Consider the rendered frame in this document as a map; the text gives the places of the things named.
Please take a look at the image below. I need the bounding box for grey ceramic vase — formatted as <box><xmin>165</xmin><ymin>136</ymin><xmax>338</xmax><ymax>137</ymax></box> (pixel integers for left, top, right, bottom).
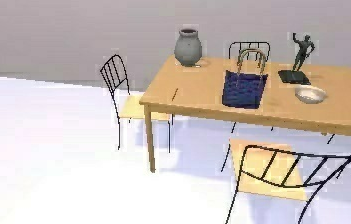
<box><xmin>173</xmin><ymin>28</ymin><xmax>204</xmax><ymax>68</ymax></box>

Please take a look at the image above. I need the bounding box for light wooden dining table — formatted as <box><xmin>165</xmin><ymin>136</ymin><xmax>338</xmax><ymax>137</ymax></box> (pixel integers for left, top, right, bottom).
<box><xmin>138</xmin><ymin>54</ymin><xmax>351</xmax><ymax>174</ymax></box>

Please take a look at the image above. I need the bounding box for dark figure statue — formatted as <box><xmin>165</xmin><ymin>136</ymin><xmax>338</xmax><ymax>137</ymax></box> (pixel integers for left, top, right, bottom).
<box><xmin>277</xmin><ymin>32</ymin><xmax>316</xmax><ymax>86</ymax></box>

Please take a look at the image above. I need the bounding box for blue woven handbag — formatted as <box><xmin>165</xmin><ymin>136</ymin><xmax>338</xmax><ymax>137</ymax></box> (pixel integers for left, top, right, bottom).
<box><xmin>221</xmin><ymin>48</ymin><xmax>269</xmax><ymax>110</ymax></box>

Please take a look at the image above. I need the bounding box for black wire wooden-seat chair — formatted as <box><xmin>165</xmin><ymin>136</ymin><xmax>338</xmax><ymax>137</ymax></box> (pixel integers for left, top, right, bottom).
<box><xmin>227</xmin><ymin>41</ymin><xmax>272</xmax><ymax>63</ymax></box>
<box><xmin>99</xmin><ymin>54</ymin><xmax>175</xmax><ymax>154</ymax></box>
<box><xmin>220</xmin><ymin>121</ymin><xmax>351</xmax><ymax>224</ymax></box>

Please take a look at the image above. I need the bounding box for white bowl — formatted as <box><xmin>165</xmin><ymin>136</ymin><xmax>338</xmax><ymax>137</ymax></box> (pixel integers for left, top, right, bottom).
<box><xmin>294</xmin><ymin>85</ymin><xmax>328</xmax><ymax>105</ymax></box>

